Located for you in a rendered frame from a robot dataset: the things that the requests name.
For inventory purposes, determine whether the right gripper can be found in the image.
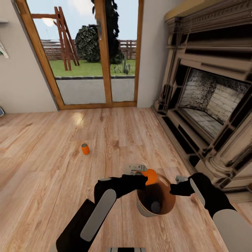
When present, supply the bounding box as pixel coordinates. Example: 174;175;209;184
170;182;191;196

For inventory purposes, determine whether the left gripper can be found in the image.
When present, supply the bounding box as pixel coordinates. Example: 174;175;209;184
122;175;148;194

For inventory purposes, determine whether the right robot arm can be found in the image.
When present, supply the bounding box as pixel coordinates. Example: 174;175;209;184
170;173;252;252

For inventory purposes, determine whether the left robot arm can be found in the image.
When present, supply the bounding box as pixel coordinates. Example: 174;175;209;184
49;164;148;252

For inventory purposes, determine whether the can of soda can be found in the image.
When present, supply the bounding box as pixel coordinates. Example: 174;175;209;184
134;169;157;187
145;195;161;214
81;143;90;155

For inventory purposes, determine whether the trash can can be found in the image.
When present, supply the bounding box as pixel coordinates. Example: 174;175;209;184
136;173;176;217

